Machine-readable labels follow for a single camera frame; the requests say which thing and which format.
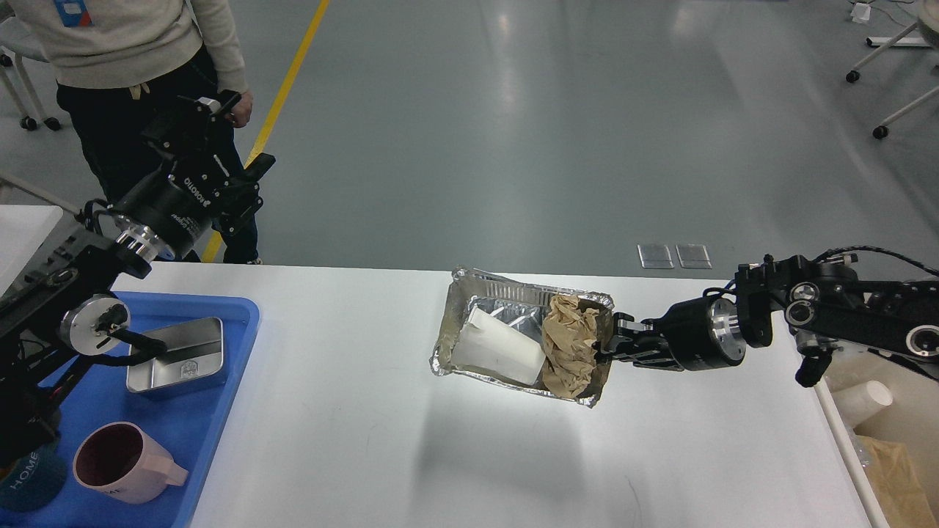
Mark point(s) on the white paper cup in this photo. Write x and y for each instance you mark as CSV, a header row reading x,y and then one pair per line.
x,y
859,403

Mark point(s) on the blue plastic tray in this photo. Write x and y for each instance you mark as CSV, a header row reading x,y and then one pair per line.
x,y
189,425

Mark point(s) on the left floor outlet plate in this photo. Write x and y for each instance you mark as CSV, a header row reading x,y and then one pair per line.
x,y
655,255

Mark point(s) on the right floor outlet plate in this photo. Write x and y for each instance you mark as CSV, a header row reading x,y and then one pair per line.
x,y
693,255

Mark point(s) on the floor outlet plate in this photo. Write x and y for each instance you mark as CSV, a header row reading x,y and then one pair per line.
x,y
693,255
655,255

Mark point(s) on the white side table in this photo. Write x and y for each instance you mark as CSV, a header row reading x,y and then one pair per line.
x,y
23,230

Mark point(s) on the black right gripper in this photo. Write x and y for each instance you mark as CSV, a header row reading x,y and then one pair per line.
x,y
700,334

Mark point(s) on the grey office chair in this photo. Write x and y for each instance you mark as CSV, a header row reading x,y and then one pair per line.
x,y
18,44

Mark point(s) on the aluminium foil container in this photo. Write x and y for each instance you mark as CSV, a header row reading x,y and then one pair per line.
x,y
522,306

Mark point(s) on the pink mug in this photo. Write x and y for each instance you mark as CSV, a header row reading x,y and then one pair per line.
x,y
121,461

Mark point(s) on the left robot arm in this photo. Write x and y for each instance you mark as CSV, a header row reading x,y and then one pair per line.
x,y
66,319

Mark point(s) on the brown paper bag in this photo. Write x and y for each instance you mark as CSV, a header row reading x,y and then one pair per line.
x,y
895,484

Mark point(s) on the person's hand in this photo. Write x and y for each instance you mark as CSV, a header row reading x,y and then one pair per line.
x,y
241,112

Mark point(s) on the beige waste bin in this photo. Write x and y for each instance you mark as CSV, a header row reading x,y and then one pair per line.
x,y
909,372

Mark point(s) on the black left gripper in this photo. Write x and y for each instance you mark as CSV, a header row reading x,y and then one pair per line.
x,y
163,216

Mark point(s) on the person in dark trousers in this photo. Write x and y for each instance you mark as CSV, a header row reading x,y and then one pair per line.
x,y
117,63

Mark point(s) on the square steel tray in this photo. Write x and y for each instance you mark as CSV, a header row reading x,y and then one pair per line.
x,y
195,360

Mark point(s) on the dark blue mug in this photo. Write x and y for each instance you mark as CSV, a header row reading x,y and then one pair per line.
x,y
33,481

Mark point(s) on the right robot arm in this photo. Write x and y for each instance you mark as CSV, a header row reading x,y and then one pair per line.
x,y
824,303

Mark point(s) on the brown paper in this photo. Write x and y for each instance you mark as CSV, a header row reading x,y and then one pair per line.
x,y
568,336

